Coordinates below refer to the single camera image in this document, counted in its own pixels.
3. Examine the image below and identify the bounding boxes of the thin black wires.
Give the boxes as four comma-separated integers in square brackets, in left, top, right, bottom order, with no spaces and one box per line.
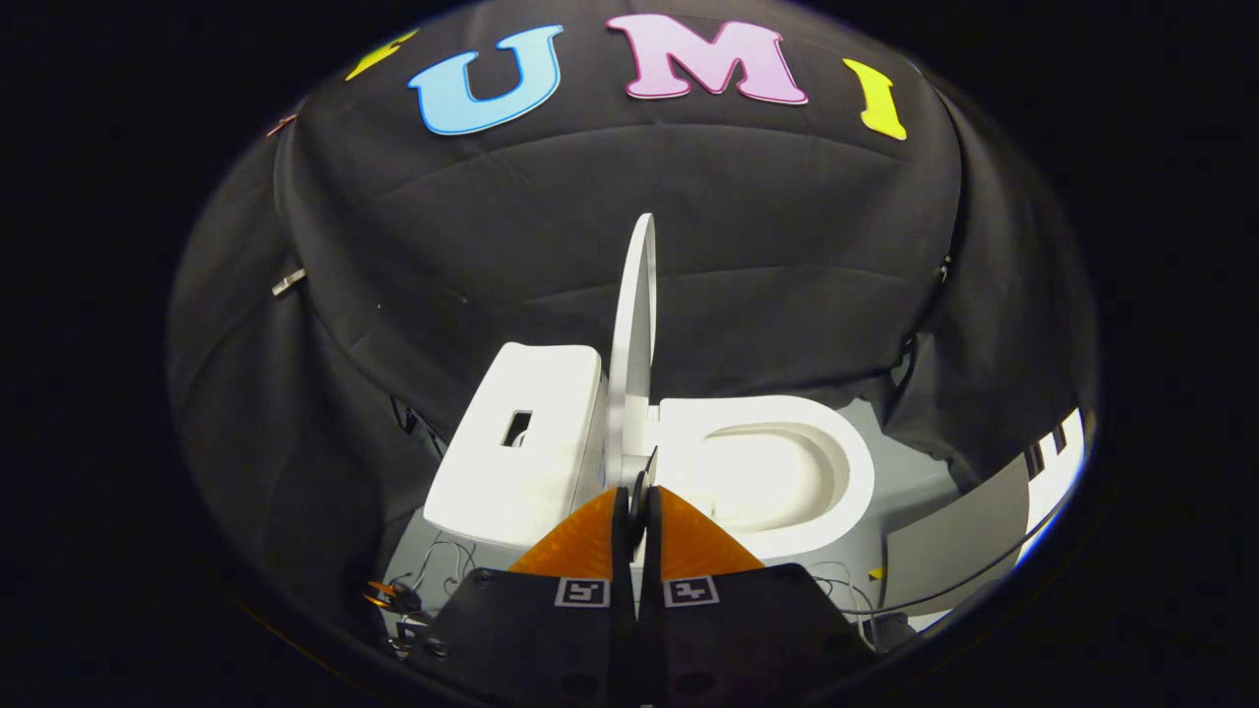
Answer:
[364,536,483,660]

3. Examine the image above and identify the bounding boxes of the white toilet bowl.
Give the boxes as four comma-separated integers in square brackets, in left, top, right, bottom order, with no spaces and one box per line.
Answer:
[644,395,876,566]

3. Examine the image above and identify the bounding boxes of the black backdrop cloth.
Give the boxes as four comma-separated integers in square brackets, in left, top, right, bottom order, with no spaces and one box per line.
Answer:
[167,0,1098,630]

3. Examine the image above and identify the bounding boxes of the white slatted panel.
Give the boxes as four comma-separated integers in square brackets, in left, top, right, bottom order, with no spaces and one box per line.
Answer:
[1023,408,1088,561]

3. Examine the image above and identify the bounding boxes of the grey panel board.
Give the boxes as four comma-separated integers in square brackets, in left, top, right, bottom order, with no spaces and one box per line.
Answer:
[880,452,1034,616]

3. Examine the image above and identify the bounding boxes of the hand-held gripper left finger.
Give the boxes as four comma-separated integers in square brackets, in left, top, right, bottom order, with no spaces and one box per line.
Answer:
[408,484,635,704]

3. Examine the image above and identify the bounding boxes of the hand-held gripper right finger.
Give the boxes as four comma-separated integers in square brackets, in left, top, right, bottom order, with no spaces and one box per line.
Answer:
[639,484,876,704]

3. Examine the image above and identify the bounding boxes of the white toilet tank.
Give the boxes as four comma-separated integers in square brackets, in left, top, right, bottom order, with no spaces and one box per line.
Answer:
[423,342,606,552]

